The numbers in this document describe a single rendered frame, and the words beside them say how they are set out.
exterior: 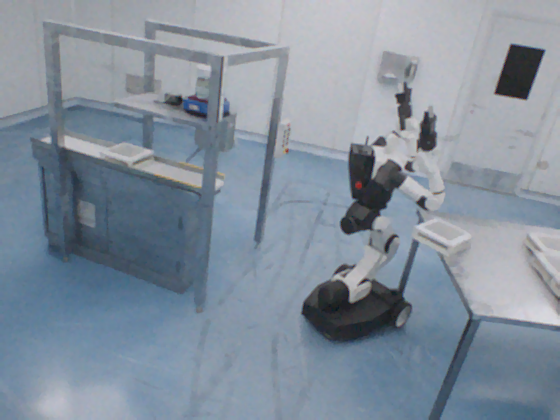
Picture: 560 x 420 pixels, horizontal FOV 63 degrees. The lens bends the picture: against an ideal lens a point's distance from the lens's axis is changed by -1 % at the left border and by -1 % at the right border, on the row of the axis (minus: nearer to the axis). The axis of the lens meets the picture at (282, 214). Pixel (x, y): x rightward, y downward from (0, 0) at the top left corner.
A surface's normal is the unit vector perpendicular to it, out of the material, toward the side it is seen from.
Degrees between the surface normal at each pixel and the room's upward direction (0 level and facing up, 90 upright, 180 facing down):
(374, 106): 90
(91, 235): 90
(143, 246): 90
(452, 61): 90
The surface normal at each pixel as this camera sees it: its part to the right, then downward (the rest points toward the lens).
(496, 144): -0.22, 0.40
